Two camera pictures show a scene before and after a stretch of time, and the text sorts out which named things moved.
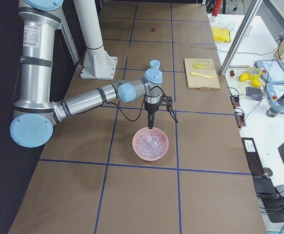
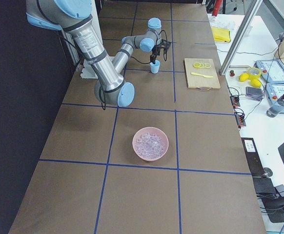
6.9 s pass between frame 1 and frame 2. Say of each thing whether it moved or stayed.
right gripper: moved
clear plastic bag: stayed
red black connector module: stayed
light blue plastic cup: stayed
